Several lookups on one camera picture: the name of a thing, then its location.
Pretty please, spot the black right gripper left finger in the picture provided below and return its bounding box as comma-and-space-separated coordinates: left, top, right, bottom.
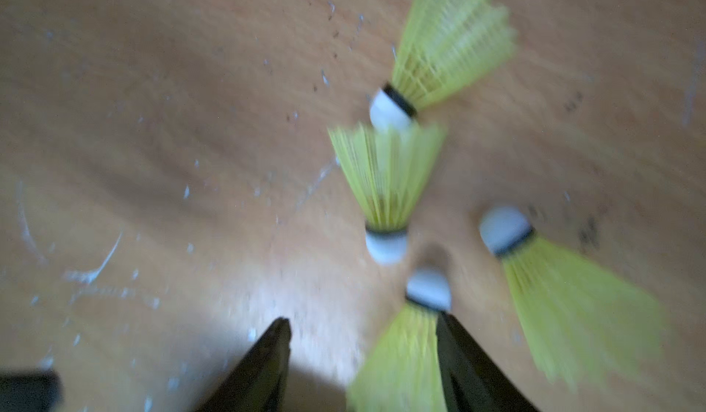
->
197, 317, 292, 412

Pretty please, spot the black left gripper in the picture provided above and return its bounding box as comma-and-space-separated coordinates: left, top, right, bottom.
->
1, 371, 63, 412

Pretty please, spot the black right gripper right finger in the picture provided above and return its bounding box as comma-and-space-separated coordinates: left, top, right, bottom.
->
436, 313, 536, 412

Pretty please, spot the yellow shuttlecock twelve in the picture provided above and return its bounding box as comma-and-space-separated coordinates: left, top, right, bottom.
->
346, 268, 452, 411

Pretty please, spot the yellow shuttlecock ten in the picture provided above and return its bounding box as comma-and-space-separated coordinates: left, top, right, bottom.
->
479, 206, 667, 390

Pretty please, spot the yellow shuttlecock thirteen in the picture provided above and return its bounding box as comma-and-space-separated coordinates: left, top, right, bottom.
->
328, 123, 447, 266

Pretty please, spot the yellow shuttlecock five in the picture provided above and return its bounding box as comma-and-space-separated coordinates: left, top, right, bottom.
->
370, 0, 518, 130

